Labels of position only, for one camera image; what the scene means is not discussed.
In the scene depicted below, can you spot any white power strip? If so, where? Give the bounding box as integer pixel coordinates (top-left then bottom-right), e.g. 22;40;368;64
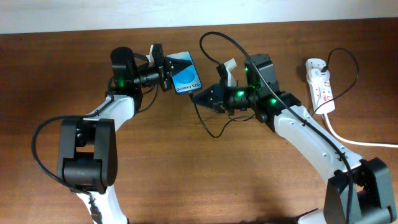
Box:
305;58;335;114

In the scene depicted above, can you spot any blue Samsung smartphone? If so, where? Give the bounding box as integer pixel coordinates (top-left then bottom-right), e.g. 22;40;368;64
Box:
166;51;202;95

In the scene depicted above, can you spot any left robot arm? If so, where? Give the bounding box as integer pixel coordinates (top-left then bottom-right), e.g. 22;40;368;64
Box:
57;44;193;223

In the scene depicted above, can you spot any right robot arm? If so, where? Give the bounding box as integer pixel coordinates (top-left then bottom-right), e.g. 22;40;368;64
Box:
192;54;397;223

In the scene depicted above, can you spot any white USB charger adapter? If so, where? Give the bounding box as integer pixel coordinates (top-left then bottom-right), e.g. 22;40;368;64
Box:
307;68;330;84

